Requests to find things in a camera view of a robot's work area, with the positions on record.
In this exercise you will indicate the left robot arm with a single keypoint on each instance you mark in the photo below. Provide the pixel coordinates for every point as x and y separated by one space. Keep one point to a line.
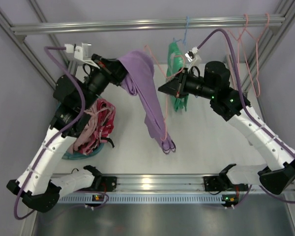
36 187

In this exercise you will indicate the pink camouflage trousers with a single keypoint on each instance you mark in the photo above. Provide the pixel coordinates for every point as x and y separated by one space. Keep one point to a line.
107 122

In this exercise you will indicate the aluminium frame post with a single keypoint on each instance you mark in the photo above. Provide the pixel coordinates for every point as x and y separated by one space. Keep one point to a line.
276 69
20 42

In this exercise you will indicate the blue wire hanger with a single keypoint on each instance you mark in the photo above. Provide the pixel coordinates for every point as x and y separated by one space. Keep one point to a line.
186 32

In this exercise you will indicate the pink wire hanger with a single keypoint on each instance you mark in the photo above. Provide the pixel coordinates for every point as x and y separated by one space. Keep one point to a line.
167 78

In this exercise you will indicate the purple trousers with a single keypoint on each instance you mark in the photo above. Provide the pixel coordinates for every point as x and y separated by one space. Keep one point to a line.
139 81

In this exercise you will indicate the pale pink garment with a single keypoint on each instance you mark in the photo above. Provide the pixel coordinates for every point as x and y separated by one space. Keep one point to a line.
84 136

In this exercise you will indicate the aluminium hanging rail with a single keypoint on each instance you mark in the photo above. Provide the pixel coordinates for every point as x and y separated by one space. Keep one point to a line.
273 20

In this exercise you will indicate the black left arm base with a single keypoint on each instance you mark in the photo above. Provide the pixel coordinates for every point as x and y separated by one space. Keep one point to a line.
105 183

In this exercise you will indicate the teal plastic laundry basket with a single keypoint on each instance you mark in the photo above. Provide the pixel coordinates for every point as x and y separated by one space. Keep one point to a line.
93 146

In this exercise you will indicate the green tie-dye trousers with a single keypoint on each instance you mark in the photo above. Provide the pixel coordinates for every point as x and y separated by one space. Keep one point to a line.
175 62

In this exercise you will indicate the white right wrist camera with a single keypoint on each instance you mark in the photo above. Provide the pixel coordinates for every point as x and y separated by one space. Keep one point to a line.
193 57

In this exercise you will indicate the aluminium front rail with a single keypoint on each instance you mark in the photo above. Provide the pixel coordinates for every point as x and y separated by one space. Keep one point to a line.
163 183

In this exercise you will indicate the right aluminium frame post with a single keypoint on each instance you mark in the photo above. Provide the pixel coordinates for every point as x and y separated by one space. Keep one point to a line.
276 69

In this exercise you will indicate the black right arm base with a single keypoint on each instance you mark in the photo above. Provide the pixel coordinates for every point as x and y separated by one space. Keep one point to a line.
219 182

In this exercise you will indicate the left aluminium frame post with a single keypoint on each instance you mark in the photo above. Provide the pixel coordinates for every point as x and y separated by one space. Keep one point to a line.
20 42

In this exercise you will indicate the perforated grey cable tray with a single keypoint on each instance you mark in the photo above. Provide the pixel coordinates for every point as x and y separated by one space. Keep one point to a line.
196 198

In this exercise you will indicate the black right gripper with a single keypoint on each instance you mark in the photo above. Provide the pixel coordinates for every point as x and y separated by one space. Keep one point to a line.
182 84

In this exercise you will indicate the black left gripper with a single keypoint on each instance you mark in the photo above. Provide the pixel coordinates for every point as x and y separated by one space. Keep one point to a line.
110 70

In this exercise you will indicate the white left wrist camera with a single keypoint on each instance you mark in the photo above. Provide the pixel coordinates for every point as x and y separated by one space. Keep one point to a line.
81 52

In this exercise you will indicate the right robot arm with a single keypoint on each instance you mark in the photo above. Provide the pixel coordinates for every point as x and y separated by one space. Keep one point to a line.
278 172

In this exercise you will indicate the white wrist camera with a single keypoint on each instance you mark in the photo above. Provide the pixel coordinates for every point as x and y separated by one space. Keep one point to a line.
81 52
193 57

